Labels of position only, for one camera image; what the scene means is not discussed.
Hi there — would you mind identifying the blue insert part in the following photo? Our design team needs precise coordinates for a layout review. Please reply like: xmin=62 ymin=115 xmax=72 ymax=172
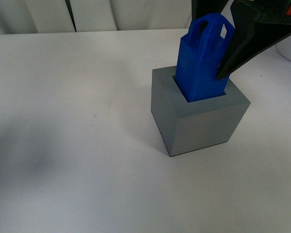
xmin=175 ymin=13 xmax=235 ymax=102

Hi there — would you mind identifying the gray base block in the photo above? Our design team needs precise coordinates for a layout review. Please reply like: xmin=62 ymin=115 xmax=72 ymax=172
xmin=151 ymin=67 xmax=250 ymax=157

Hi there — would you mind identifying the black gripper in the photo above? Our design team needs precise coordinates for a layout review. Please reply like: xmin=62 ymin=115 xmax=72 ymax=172
xmin=191 ymin=0 xmax=291 ymax=79

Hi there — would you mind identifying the white curtain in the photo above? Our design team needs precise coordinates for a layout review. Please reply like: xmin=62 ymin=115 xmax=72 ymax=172
xmin=0 ymin=0 xmax=236 ymax=35

